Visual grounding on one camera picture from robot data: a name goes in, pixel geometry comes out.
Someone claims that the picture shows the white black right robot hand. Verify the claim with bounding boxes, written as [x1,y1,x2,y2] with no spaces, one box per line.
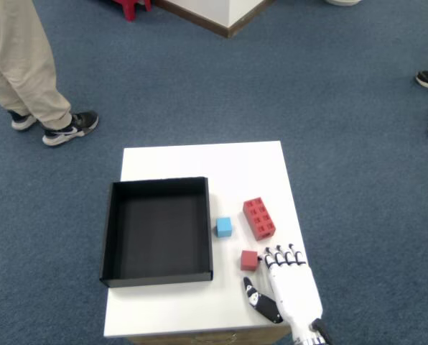
[243,243,325,341]

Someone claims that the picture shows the small red cube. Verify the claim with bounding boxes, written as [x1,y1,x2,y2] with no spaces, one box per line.
[240,249,260,271]

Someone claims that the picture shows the small blue cube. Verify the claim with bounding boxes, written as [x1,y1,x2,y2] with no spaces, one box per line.
[215,216,233,238]

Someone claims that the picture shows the black open cardboard box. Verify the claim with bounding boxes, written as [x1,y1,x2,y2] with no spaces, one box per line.
[98,176,214,288]

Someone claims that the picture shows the red brick block with holes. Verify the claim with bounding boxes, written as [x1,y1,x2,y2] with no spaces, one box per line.
[243,197,276,242]

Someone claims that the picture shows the black white sneaker with swoosh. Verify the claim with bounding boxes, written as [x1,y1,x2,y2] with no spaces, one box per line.
[42,110,99,147]

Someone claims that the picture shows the white plinth with brown baseboard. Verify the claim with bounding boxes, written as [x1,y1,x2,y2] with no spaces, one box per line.
[152,0,276,39]

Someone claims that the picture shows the red stool leg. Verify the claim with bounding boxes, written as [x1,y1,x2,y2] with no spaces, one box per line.
[118,0,153,22]

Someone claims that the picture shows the beige trousers of person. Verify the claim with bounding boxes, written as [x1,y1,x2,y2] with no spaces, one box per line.
[0,0,73,130]

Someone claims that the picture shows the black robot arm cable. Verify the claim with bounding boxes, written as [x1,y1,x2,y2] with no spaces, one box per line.
[309,318,333,345]

